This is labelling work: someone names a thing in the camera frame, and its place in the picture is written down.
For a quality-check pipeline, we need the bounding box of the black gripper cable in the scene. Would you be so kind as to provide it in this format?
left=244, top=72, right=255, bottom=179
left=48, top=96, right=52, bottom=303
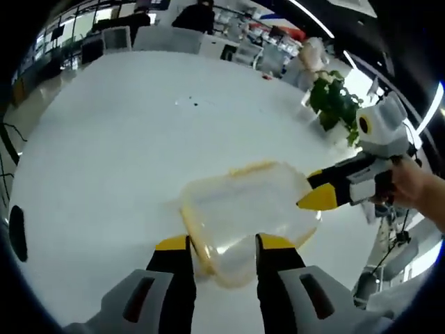
left=404, top=120, right=423, bottom=165

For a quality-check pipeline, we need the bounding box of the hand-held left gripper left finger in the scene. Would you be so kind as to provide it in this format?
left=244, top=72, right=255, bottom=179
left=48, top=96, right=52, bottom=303
left=65, top=234, right=197, bottom=334

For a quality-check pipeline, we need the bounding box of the clear plastic buckle container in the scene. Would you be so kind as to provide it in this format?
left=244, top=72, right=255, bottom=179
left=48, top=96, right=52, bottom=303
left=179, top=159, right=323, bottom=289

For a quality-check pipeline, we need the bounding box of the person's right hand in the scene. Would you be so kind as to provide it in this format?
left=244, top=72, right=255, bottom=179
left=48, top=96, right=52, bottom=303
left=370, top=158, right=432, bottom=207

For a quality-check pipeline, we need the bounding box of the green potted plant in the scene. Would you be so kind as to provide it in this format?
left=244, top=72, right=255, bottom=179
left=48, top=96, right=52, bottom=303
left=307, top=69, right=365, bottom=148

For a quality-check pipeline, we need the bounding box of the white office chair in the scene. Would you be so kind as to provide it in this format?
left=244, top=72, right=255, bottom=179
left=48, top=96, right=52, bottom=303
left=102, top=26, right=132, bottom=54

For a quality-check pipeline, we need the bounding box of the ceiling light strip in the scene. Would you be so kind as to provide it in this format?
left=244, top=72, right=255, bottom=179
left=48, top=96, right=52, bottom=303
left=288, top=0, right=335, bottom=38
left=416, top=81, right=445, bottom=137

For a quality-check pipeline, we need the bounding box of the black oval pad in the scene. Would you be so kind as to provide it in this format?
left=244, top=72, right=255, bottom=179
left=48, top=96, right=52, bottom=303
left=8, top=205, right=29, bottom=263

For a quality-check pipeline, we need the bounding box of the dark grey office chair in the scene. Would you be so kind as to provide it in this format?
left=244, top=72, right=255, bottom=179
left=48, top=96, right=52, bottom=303
left=81, top=38, right=105, bottom=65

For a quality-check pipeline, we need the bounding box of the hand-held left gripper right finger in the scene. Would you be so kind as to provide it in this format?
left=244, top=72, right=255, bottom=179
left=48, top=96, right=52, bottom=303
left=255, top=233, right=390, bottom=334

